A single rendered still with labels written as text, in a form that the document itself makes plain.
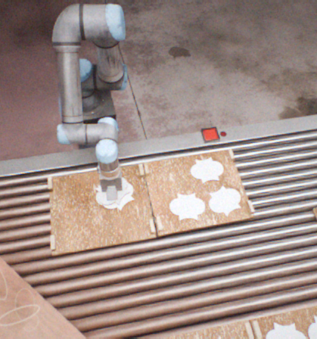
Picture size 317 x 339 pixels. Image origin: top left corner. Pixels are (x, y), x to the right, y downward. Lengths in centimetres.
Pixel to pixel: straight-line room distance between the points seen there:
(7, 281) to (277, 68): 288
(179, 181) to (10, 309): 82
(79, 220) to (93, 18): 78
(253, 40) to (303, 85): 66
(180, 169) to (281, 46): 238
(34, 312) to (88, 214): 44
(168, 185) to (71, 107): 54
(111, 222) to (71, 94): 54
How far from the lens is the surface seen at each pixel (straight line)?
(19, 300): 147
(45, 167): 181
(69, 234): 162
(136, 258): 157
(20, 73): 359
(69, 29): 140
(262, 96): 340
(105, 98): 195
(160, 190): 167
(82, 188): 170
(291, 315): 158
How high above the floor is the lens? 240
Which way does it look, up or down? 58 degrees down
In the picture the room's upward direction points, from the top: 3 degrees clockwise
